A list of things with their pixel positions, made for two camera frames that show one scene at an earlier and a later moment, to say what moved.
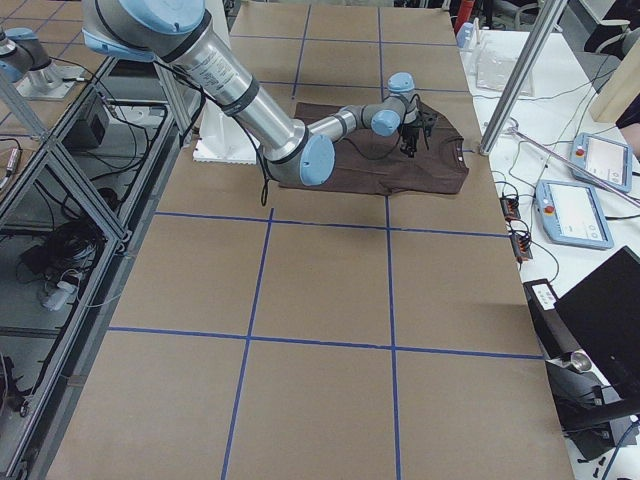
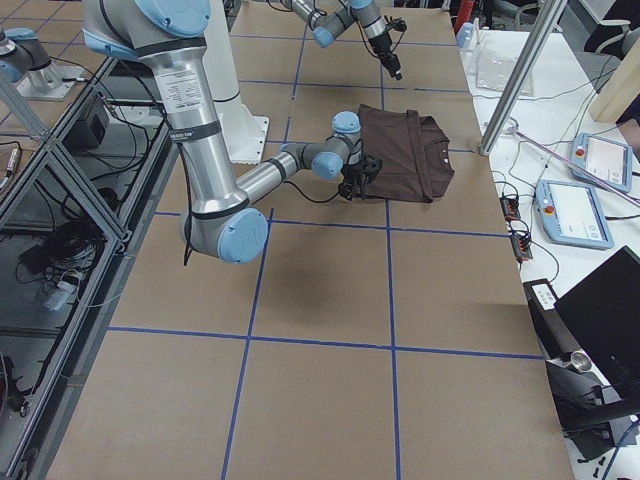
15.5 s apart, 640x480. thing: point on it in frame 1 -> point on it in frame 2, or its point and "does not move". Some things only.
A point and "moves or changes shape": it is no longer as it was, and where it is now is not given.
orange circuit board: x=510 y=208 does not move
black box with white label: x=554 y=330 does not move
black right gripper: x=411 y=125 -> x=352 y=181
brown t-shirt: x=369 y=161 moves or changes shape
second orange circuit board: x=521 y=243 does not move
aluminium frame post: x=542 y=35 does not move
